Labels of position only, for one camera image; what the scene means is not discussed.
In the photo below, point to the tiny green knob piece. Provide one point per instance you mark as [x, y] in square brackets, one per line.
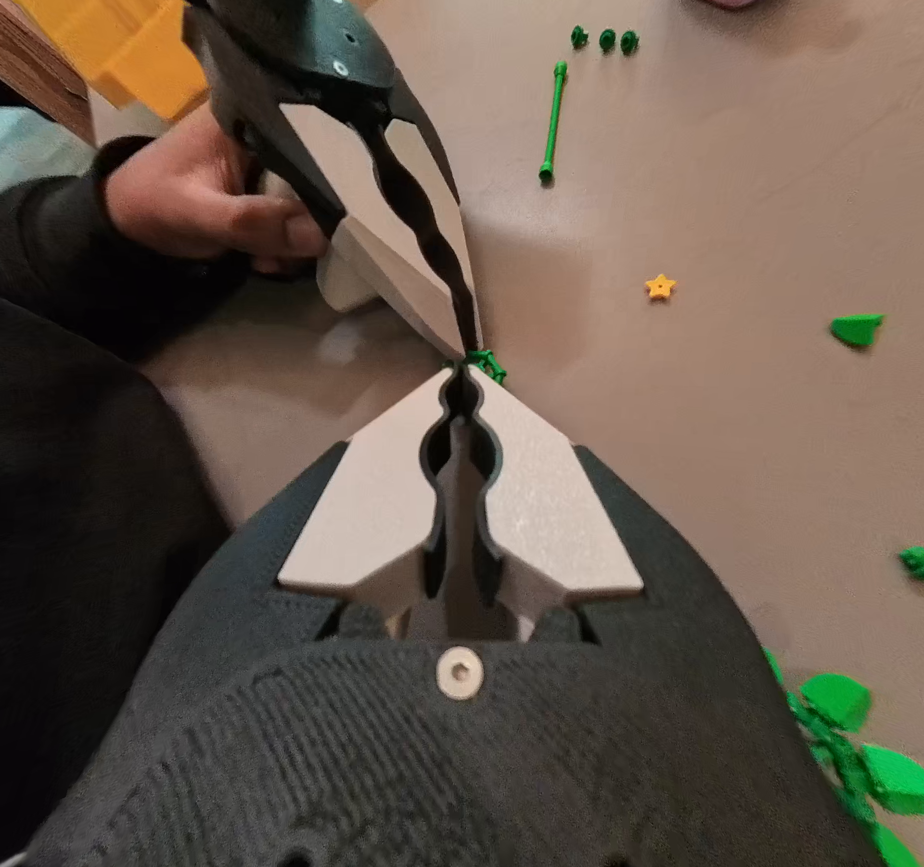
[608, 39]
[629, 42]
[579, 36]

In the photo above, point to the green leaf piece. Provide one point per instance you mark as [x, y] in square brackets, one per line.
[855, 329]

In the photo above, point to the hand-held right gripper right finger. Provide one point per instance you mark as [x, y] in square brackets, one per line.
[563, 513]

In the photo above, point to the person's black jacket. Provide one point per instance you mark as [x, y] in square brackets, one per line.
[72, 520]

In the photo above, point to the person's left hand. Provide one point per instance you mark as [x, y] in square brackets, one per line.
[180, 195]

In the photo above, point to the green spoked wheel piece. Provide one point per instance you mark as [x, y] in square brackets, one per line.
[491, 361]

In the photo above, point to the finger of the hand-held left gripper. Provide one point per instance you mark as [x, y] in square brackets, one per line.
[433, 181]
[339, 166]

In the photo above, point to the yellow plastic bin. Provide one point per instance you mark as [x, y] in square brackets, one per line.
[123, 15]

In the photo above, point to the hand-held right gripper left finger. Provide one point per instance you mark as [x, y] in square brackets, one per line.
[361, 513]

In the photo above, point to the wooden furniture piece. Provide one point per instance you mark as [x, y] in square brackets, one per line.
[36, 65]

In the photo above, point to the thin green rod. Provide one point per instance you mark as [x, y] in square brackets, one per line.
[554, 120]

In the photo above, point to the green toy bush brown base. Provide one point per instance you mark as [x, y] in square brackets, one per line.
[837, 701]

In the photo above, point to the orange star piece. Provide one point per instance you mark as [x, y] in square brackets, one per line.
[660, 286]

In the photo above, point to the small green stud piece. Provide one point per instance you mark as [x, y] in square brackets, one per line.
[913, 564]

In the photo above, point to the person's left forearm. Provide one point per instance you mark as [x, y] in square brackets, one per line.
[58, 246]

